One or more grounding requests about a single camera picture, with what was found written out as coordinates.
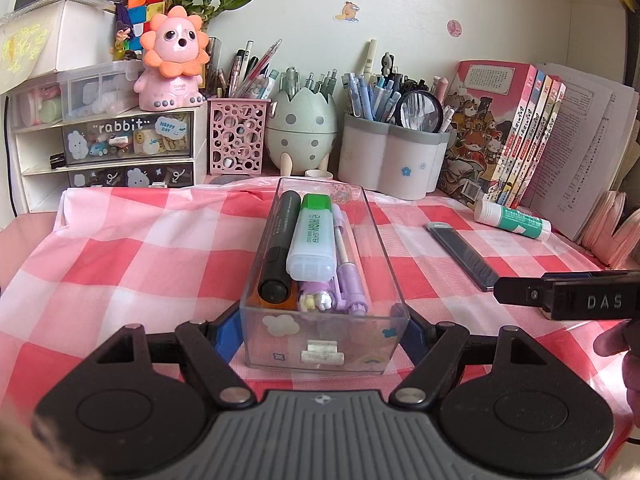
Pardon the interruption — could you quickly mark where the clear bag yellow print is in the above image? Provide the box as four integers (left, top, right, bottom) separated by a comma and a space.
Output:
0, 22, 53, 93

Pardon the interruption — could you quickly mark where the small colourful figurine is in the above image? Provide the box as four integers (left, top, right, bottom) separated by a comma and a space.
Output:
112, 30, 135, 62

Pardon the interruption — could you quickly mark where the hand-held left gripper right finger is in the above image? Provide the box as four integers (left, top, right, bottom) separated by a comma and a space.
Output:
390, 307, 544, 409

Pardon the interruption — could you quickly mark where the dark pencil lead case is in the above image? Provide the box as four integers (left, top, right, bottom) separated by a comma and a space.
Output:
426, 221, 501, 292

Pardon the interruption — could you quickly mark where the cartoon comic book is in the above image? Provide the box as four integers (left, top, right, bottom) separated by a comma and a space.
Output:
440, 60, 538, 206
502, 76, 554, 208
509, 80, 562, 209
515, 83, 568, 209
495, 71, 547, 207

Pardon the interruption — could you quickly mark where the purple pen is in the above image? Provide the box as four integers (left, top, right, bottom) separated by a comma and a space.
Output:
298, 280, 335, 312
330, 204, 371, 314

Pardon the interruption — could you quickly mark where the pink checkered tablecloth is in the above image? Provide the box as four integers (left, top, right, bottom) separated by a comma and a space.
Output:
0, 182, 640, 461

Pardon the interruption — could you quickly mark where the magnifying glass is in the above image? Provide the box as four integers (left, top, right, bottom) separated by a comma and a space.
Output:
396, 90, 445, 133

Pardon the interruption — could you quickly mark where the yellow folder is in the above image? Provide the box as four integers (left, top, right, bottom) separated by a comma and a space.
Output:
612, 130, 640, 196

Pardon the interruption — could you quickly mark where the white box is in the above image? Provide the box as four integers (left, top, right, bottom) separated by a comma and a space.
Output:
0, 0, 121, 93

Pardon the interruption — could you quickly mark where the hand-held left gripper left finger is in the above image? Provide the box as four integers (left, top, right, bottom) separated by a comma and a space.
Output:
95, 305, 256, 409

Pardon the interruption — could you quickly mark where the green egg-shaped pen holder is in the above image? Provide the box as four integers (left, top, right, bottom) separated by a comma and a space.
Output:
265, 86, 341, 178

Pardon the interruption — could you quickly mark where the pink perforated pen holder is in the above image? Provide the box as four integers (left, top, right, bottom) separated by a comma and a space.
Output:
206, 97, 271, 177

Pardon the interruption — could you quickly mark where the low clear sticker drawer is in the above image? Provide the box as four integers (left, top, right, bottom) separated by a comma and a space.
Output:
67, 161, 195, 188

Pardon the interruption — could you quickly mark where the bunch of pens, pink holder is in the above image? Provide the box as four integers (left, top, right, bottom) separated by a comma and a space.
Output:
215, 37, 283, 101

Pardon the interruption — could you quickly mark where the tall clear sticker drawer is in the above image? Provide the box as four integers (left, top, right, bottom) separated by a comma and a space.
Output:
62, 110, 193, 168

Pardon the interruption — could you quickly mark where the green highlighter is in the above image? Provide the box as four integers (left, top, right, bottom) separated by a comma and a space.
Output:
285, 194, 336, 283

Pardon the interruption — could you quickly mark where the orange highlighter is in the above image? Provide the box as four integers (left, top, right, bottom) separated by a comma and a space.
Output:
257, 280, 301, 309

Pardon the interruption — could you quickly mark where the green and white glue stick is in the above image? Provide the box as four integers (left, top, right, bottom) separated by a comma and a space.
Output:
474, 199, 552, 241

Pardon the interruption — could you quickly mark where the grey white flower-shaped pen holder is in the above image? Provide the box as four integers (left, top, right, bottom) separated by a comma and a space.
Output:
337, 112, 451, 200

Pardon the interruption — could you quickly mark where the bunch of green pens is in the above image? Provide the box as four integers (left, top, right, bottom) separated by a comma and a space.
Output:
277, 66, 343, 98

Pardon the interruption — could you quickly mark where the colourful puzzle cube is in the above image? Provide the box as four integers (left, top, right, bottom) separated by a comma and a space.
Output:
115, 0, 166, 53

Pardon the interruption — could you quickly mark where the stack of printed papers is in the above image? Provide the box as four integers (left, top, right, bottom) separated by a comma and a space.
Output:
520, 62, 640, 243

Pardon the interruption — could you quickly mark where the glass vase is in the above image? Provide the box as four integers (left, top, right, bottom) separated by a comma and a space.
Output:
202, 36, 223, 96

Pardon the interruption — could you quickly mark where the pink lion toy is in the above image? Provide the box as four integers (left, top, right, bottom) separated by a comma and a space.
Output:
134, 6, 211, 111

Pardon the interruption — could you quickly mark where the clear compartment storage box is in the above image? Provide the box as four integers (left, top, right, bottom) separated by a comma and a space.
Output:
7, 60, 146, 131

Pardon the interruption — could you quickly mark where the bunch of blue black pens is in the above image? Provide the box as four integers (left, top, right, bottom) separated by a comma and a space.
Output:
341, 39, 458, 133

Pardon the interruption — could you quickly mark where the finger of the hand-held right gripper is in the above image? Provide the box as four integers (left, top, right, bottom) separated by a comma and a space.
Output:
494, 278, 640, 322
542, 269, 640, 283

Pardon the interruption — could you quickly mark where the person's right hand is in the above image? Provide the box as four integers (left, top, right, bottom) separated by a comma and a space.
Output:
592, 319, 640, 407

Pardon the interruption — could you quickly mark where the black marker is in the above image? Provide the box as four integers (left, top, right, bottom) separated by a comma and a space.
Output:
257, 190, 301, 304

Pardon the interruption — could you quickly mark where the clear plastic organizer box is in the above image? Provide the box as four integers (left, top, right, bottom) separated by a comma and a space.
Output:
239, 177, 411, 376

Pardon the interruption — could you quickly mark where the white desktop drawer organizer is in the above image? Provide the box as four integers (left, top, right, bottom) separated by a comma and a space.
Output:
12, 105, 211, 216

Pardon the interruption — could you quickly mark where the grey round coaster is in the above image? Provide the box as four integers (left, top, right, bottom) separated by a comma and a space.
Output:
209, 175, 261, 187

